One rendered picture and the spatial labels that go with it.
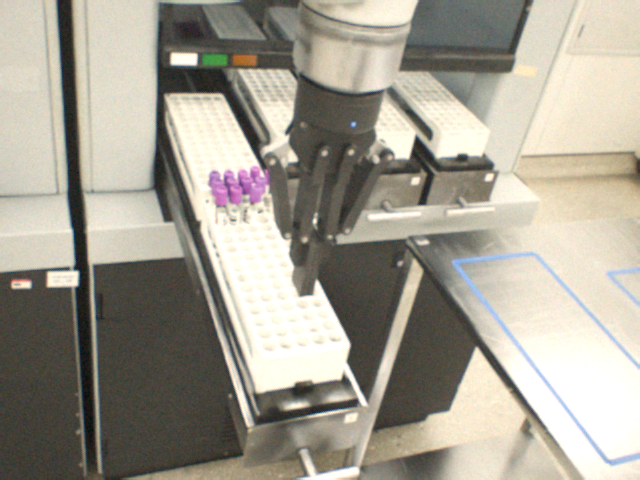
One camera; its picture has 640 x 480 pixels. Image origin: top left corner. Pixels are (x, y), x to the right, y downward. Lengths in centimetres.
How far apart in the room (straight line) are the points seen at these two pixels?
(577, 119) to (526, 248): 212
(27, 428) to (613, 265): 104
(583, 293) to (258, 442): 51
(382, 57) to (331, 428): 41
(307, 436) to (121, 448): 76
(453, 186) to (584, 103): 193
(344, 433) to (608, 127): 267
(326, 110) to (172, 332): 76
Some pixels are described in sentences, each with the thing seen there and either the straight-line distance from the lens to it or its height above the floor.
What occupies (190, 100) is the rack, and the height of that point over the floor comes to 86.
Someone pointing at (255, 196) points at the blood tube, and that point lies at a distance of 86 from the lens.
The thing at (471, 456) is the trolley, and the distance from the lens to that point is 147.
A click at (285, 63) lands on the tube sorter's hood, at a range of 108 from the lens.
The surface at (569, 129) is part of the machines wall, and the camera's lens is 316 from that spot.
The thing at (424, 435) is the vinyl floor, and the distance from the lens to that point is 184.
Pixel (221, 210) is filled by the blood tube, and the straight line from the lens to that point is 86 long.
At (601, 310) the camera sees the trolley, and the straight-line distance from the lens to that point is 101.
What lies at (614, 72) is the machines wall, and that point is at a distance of 315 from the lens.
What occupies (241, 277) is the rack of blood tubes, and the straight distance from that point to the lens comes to 81.
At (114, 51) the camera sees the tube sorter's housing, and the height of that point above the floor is 98.
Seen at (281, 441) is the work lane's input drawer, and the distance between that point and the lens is 76.
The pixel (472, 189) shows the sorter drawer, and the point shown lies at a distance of 128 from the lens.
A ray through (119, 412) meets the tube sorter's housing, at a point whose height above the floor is 30.
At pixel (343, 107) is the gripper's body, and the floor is 114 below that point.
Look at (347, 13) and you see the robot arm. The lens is 53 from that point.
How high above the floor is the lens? 137
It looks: 36 degrees down
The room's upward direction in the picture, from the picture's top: 11 degrees clockwise
